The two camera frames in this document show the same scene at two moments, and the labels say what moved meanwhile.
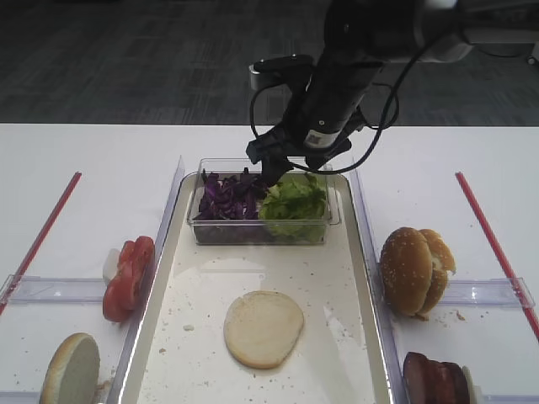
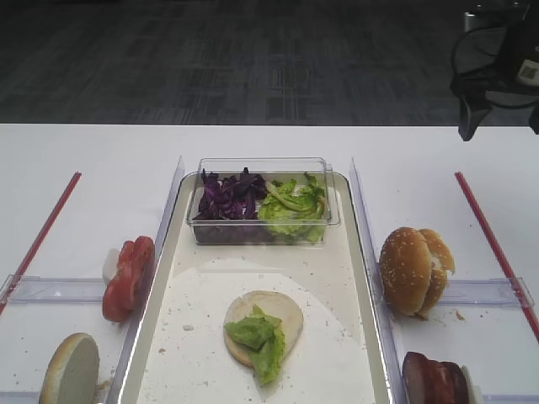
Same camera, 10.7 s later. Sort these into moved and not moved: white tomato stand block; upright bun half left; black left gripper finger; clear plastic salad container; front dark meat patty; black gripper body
Moved: black gripper body; black left gripper finger
Not moved: upright bun half left; clear plastic salad container; white tomato stand block; front dark meat patty
